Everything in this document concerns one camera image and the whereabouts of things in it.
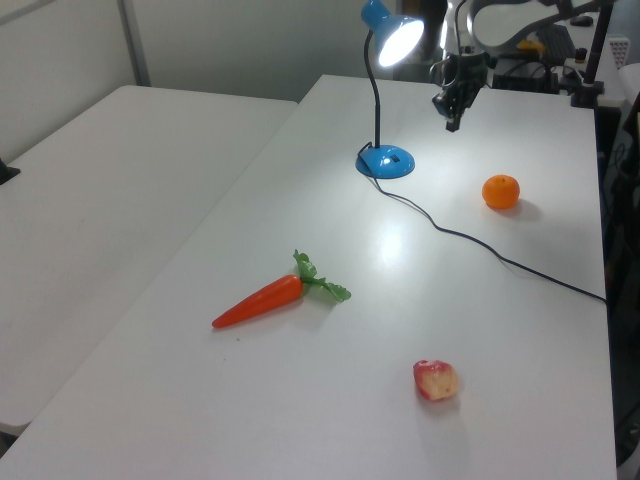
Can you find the small yellow object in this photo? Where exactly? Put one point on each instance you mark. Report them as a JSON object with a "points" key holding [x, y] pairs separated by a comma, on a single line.
{"points": [[531, 45]]}

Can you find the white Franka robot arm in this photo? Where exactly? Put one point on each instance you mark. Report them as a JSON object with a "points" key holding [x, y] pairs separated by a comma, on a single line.
{"points": [[460, 30]]}

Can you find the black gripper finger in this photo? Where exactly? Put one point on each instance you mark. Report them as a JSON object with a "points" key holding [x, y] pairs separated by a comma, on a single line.
{"points": [[460, 110], [452, 117]]}

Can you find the orange mandarin fruit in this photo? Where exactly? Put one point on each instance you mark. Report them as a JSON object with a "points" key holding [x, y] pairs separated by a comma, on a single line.
{"points": [[500, 192]]}

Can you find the black computer mouse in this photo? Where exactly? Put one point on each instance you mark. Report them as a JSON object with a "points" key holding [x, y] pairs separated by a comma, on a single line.
{"points": [[581, 21]]}

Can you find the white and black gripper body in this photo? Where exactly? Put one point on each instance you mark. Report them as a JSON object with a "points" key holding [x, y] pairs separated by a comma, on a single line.
{"points": [[467, 72]]}

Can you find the white side table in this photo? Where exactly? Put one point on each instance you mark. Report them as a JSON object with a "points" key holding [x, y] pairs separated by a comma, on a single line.
{"points": [[100, 225]]}

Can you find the red toy strawberry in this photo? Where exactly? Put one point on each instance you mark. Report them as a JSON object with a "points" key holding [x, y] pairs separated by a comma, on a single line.
{"points": [[435, 382]]}

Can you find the black camera pole with clamp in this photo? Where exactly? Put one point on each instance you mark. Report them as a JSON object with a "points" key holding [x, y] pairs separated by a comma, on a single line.
{"points": [[587, 95]]}

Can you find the blue gooseneck desk lamp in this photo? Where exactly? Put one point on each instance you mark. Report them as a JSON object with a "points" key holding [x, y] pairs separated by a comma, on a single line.
{"points": [[385, 162]]}

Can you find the black computer keyboard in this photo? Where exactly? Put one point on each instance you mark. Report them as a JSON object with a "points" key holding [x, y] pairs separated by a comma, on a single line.
{"points": [[555, 40]]}

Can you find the white perforated panel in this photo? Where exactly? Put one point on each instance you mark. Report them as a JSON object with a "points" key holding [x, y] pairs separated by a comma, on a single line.
{"points": [[620, 50]]}

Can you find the black equipment box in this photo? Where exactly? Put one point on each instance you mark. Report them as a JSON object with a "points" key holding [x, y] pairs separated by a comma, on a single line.
{"points": [[525, 75]]}

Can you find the orange toy carrot green leaves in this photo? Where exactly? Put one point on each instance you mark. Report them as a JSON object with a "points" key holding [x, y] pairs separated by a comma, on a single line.
{"points": [[265, 300]]}

